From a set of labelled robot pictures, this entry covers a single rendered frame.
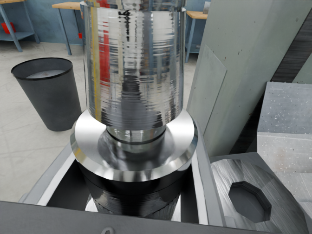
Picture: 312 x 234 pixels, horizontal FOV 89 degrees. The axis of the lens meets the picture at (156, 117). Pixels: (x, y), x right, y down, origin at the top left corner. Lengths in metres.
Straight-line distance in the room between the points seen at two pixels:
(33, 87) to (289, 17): 1.61
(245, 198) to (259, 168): 0.04
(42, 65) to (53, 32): 2.97
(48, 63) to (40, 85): 0.45
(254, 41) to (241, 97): 0.15
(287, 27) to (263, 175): 0.38
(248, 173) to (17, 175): 1.70
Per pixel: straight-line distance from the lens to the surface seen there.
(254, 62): 0.50
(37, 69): 2.04
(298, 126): 0.63
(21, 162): 1.85
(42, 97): 1.71
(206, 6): 3.86
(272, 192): 0.20
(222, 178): 0.18
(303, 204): 0.51
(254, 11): 0.54
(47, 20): 4.94
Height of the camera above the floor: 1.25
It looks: 39 degrees down
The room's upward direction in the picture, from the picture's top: 5 degrees clockwise
